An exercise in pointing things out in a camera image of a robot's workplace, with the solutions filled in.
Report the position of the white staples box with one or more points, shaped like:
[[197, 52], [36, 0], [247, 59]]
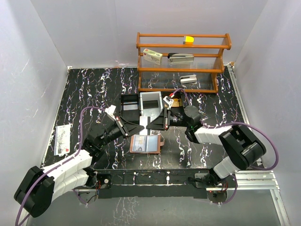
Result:
[[152, 56]]

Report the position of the left black tray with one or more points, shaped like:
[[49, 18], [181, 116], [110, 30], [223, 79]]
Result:
[[133, 115]]

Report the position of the grey black stapler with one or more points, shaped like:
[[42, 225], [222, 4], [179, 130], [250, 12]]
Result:
[[174, 58]]

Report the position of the right black tray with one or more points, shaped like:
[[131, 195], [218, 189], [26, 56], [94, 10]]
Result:
[[175, 112]]

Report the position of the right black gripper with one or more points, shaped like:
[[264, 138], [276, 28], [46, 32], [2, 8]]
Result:
[[166, 118]]

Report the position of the yellow sticky note block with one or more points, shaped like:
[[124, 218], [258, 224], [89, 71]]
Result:
[[188, 40]]

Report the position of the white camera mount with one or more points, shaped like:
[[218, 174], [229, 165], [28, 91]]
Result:
[[167, 101], [110, 111]]

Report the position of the orange wooden shelf rack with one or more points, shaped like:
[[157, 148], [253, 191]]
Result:
[[208, 63]]

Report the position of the black front base bar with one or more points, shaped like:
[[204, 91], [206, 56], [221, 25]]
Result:
[[117, 183]]

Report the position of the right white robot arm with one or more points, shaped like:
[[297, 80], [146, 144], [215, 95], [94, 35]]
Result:
[[242, 146]]

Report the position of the silver VIP card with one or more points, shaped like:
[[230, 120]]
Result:
[[139, 143]]

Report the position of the pink leather card holder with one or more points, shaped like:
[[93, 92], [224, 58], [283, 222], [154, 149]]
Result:
[[153, 145]]

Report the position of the middle white tray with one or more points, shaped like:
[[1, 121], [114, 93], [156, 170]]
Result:
[[151, 104]]

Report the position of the white paper label sheet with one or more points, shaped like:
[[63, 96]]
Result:
[[62, 140]]

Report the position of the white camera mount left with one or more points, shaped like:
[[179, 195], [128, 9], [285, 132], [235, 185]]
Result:
[[110, 111]]

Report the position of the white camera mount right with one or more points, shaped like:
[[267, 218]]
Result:
[[167, 101]]

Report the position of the gold card in tray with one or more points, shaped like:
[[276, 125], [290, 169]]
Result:
[[177, 102]]

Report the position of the black tray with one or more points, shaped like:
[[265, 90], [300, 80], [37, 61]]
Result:
[[175, 112], [133, 115]]

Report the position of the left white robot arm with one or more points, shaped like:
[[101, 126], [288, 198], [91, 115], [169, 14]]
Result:
[[40, 187]]

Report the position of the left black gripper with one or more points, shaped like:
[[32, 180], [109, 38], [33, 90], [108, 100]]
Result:
[[121, 127]]

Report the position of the silver card in tray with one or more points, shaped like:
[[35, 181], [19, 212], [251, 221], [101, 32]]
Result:
[[130, 107]]

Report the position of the silver magnetic stripe card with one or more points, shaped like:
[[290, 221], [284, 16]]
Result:
[[144, 121]]

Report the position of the small white hole punch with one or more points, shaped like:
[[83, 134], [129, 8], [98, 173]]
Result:
[[188, 79]]

